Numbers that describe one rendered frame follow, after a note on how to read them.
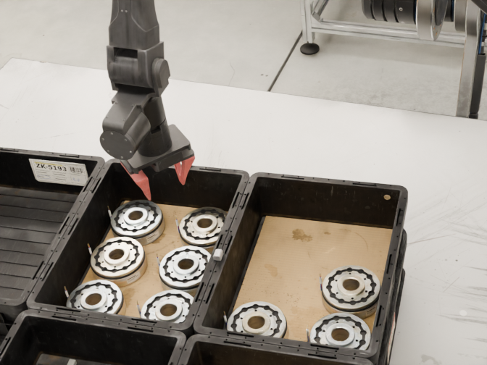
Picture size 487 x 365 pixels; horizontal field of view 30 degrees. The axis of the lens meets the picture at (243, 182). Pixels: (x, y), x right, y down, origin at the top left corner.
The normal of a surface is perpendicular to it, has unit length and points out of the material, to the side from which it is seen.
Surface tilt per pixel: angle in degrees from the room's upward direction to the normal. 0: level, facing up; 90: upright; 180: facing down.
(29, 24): 0
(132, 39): 72
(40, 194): 0
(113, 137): 91
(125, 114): 6
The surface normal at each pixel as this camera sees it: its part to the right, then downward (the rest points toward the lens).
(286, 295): -0.11, -0.75
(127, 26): -0.36, 0.38
